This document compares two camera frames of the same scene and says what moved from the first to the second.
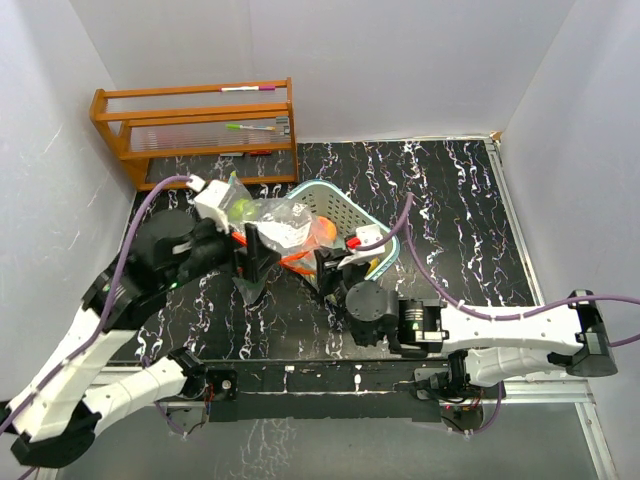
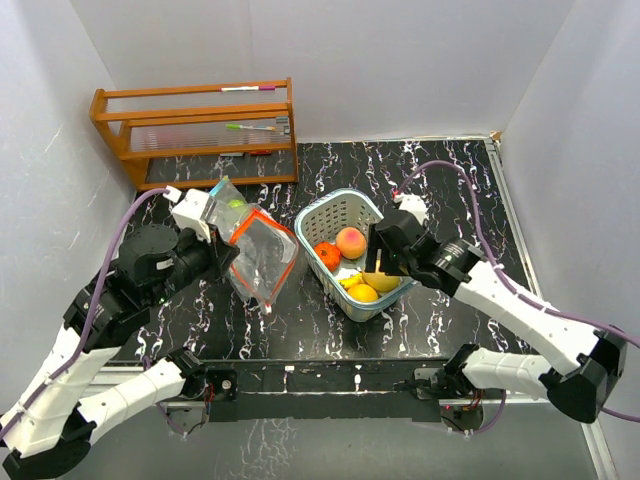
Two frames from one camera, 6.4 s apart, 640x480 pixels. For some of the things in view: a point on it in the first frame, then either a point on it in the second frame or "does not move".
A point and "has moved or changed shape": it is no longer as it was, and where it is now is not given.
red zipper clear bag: [287, 231] has moved or changed shape
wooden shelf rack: [216, 119] does not move
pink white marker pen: [247, 88] does not move
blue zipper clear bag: [275, 219] has moved or changed shape
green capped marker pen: [249, 127] does not move
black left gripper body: [212, 249] does not move
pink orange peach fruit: [324, 229] -> [350, 243]
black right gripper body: [337, 280] -> [394, 264]
